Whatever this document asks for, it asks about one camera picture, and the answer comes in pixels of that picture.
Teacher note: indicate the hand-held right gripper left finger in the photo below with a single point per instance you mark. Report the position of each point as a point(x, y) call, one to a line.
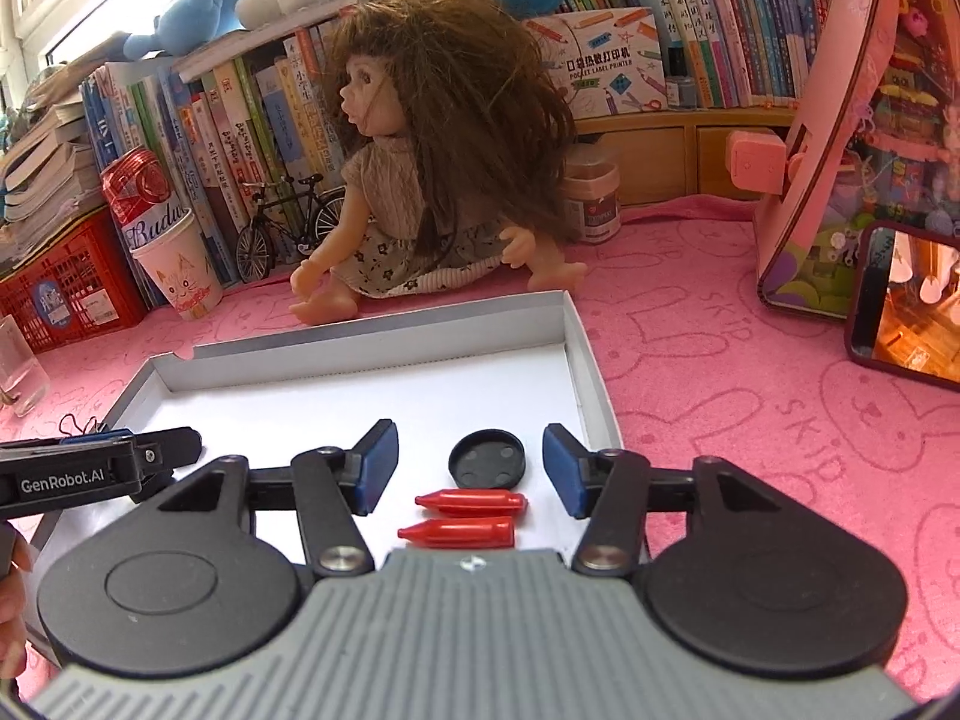
point(375, 465)

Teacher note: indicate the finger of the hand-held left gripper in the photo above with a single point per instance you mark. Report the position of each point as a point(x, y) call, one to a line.
point(105, 436)
point(169, 446)

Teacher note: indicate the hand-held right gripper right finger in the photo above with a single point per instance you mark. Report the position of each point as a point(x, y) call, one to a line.
point(562, 469)

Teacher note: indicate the white cardboard box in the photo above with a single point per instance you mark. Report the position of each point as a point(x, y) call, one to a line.
point(375, 390)

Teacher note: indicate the black round lid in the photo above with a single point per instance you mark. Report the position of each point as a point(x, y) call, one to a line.
point(487, 457)

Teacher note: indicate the red pen cap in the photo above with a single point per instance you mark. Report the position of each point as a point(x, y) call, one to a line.
point(457, 532)
point(472, 502)

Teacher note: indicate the person's left hand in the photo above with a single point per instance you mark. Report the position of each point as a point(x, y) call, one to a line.
point(11, 615)

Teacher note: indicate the clear acrylic stand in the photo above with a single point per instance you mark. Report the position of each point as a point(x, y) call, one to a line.
point(22, 375)

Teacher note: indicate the large red plastic basket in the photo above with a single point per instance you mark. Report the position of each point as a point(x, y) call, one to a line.
point(67, 285)

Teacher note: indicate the cat print paper cup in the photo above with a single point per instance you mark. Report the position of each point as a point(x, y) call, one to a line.
point(176, 262)

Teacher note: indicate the pink printed towel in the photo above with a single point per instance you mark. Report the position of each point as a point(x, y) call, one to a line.
point(712, 360)

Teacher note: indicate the red drink can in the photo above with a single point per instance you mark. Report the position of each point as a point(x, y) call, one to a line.
point(139, 191)

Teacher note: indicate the black miniature bicycle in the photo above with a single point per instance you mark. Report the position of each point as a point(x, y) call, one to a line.
point(292, 221)

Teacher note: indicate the small beige jar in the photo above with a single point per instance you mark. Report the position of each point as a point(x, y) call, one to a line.
point(592, 199)

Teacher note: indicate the stack of lying books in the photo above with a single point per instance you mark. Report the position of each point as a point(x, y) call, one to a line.
point(45, 165)

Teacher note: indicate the row of upright books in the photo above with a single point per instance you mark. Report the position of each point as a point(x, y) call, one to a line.
point(232, 127)

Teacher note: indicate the wooden drawer unit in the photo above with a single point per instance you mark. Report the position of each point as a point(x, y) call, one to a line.
point(690, 154)

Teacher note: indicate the curly brown hair doll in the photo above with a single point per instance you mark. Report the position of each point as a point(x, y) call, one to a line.
point(420, 127)

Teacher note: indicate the smartphone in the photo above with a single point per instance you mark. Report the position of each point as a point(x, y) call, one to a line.
point(907, 307)

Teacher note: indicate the small grey container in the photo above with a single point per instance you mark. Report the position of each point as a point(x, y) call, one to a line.
point(682, 90)

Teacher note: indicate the pencil print carton box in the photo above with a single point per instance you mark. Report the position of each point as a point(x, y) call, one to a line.
point(600, 60)

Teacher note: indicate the pink triangular dollhouse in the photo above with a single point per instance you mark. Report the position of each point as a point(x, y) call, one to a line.
point(825, 127)

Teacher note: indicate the light blue bear plush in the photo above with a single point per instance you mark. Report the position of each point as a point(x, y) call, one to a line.
point(180, 7)

